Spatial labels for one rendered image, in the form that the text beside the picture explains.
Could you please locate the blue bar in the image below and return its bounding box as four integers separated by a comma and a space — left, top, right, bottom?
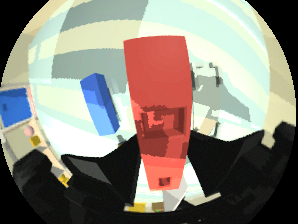
80, 73, 121, 136

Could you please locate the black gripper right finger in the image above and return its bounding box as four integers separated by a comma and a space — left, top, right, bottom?
186, 128, 265, 197

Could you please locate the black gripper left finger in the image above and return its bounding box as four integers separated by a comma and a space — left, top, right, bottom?
61, 133, 142, 208

